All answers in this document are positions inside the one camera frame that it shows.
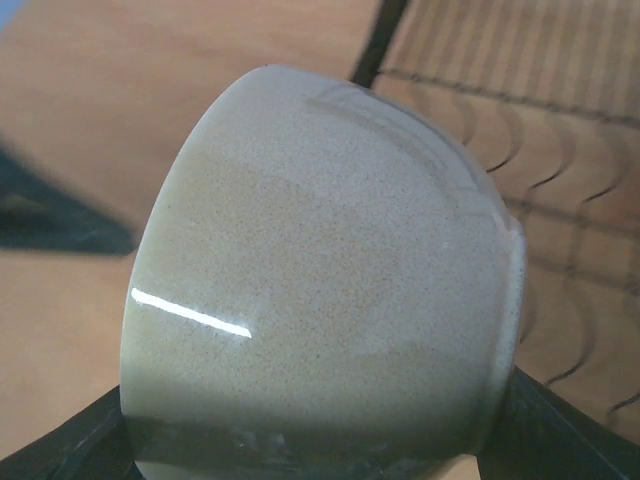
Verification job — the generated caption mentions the black wire dish rack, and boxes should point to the black wire dish rack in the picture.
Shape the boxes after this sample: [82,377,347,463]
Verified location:
[351,1,639,426]

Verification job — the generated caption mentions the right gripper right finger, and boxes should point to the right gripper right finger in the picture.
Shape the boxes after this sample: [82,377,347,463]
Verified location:
[476,368,639,480]

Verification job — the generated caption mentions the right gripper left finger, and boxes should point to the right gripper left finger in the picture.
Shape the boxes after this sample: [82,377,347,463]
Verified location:
[1,387,140,480]

